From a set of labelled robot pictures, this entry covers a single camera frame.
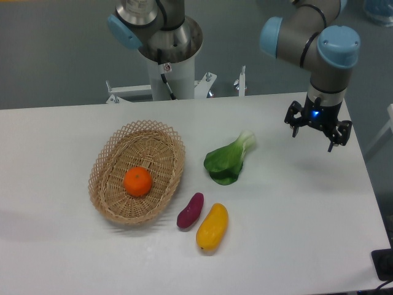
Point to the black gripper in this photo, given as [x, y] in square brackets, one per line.
[322, 118]

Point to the orange fruit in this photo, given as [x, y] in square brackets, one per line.
[137, 181]

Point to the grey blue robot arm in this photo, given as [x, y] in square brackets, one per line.
[169, 41]

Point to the woven wicker basket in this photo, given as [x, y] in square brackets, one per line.
[144, 143]

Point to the white furniture at right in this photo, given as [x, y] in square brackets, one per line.
[381, 138]

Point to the green bok choy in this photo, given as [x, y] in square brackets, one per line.
[225, 163]

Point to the blue object top right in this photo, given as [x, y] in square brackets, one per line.
[379, 11]

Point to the black device at edge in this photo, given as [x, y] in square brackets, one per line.
[382, 260]

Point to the yellow mango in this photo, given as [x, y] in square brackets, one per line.
[212, 230]

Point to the purple sweet potato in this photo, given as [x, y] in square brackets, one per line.
[189, 215]

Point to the white metal base frame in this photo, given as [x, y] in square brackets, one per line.
[202, 89]

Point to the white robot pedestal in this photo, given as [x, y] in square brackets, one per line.
[177, 77]

